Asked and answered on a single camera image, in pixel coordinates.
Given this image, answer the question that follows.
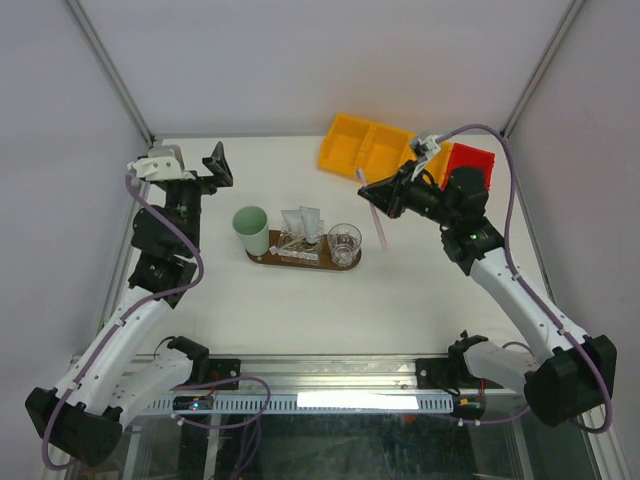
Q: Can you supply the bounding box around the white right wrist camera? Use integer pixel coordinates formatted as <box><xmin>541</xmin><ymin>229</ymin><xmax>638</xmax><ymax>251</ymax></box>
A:
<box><xmin>409</xmin><ymin>134</ymin><xmax>441</xmax><ymax>176</ymax></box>

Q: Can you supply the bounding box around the yellow bin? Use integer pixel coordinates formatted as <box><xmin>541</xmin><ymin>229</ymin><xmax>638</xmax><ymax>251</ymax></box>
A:
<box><xmin>317</xmin><ymin>114</ymin><xmax>374</xmax><ymax>178</ymax></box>
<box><xmin>423</xmin><ymin>142</ymin><xmax>453</xmax><ymax>187</ymax></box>
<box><xmin>360</xmin><ymin>122</ymin><xmax>416</xmax><ymax>183</ymax></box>

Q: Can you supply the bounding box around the white slotted cable duct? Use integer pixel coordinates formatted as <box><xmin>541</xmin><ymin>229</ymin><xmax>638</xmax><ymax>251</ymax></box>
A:
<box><xmin>143</xmin><ymin>391</ymin><xmax>454</xmax><ymax>415</ymax></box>

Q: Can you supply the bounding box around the yellow bin left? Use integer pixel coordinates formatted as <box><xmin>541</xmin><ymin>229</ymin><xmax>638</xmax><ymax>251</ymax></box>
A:
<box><xmin>317</xmin><ymin>114</ymin><xmax>374</xmax><ymax>178</ymax></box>

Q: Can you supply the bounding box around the clear acrylic toothbrush holder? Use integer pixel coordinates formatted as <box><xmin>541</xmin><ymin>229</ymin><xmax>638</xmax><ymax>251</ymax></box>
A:
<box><xmin>276</xmin><ymin>220</ymin><xmax>324</xmax><ymax>266</ymax></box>

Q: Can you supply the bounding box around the brown oval wooden tray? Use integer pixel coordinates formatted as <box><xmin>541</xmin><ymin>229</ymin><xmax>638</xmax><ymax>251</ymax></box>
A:
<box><xmin>244</xmin><ymin>227</ymin><xmax>362</xmax><ymax>272</ymax></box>

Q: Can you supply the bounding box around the green plastic cup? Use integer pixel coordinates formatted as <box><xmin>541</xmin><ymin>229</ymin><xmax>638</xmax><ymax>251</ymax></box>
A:
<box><xmin>232</xmin><ymin>206</ymin><xmax>269</xmax><ymax>256</ymax></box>

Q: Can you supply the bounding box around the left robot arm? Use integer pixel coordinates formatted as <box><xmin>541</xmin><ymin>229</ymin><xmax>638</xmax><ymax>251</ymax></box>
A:
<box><xmin>25</xmin><ymin>143</ymin><xmax>233</xmax><ymax>471</ymax></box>

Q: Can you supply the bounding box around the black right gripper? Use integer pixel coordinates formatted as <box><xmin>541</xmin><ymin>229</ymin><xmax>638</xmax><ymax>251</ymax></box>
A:
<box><xmin>358</xmin><ymin>160</ymin><xmax>458</xmax><ymax>229</ymax></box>

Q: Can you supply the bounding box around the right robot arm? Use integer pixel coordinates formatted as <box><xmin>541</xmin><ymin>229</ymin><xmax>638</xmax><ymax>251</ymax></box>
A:
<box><xmin>358</xmin><ymin>161</ymin><xmax>617</xmax><ymax>426</ymax></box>

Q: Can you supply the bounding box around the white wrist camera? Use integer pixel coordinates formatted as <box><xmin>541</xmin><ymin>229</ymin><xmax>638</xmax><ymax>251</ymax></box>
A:
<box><xmin>409</xmin><ymin>134</ymin><xmax>441</xmax><ymax>176</ymax></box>
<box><xmin>127</xmin><ymin>145</ymin><xmax>195</xmax><ymax>182</ymax></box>

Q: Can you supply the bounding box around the left aluminium corner post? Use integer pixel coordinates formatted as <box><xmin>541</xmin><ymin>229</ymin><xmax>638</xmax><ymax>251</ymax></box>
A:
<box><xmin>62</xmin><ymin>0</ymin><xmax>155</xmax><ymax>147</ymax></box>

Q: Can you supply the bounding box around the yellow bin middle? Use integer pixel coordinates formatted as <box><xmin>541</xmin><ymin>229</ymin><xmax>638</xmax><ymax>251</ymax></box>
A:
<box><xmin>360</xmin><ymin>122</ymin><xmax>416</xmax><ymax>183</ymax></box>

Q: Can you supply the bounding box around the pink toothbrush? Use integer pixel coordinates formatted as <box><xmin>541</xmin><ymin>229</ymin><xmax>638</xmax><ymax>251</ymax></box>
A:
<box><xmin>356</xmin><ymin>168</ymin><xmax>388</xmax><ymax>250</ymax></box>

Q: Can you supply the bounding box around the right aluminium corner post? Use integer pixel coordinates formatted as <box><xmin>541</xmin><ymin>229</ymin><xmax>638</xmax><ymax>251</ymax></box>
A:
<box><xmin>501</xmin><ymin>0</ymin><xmax>588</xmax><ymax>138</ymax></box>

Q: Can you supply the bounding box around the red plastic bin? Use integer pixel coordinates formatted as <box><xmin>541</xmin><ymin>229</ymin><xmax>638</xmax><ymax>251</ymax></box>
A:
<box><xmin>440</xmin><ymin>143</ymin><xmax>495</xmax><ymax>190</ymax></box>

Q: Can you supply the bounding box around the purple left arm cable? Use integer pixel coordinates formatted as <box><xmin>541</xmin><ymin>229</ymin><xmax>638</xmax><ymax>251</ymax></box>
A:
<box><xmin>40</xmin><ymin>172</ymin><xmax>205</xmax><ymax>471</ymax></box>

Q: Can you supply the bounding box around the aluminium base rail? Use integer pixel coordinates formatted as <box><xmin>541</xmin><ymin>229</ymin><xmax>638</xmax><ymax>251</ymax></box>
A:
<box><xmin>67</xmin><ymin>352</ymin><xmax>531</xmax><ymax>396</ymax></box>

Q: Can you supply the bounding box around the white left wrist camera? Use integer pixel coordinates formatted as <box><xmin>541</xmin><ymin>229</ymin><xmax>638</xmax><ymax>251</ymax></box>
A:
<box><xmin>127</xmin><ymin>145</ymin><xmax>195</xmax><ymax>182</ymax></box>

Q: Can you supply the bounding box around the clear plastic cup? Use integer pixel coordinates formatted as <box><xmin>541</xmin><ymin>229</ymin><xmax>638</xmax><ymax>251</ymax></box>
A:
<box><xmin>327</xmin><ymin>223</ymin><xmax>362</xmax><ymax>267</ymax></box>

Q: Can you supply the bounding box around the aluminium corner post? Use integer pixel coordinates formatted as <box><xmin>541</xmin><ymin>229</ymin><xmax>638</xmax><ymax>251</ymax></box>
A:
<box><xmin>501</xmin><ymin>0</ymin><xmax>588</xmax><ymax>138</ymax></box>
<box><xmin>62</xmin><ymin>0</ymin><xmax>155</xmax><ymax>147</ymax></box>

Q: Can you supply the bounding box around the yellow bin right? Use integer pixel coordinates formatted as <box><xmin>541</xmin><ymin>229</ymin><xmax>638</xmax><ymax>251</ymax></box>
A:
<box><xmin>423</xmin><ymin>142</ymin><xmax>453</xmax><ymax>187</ymax></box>

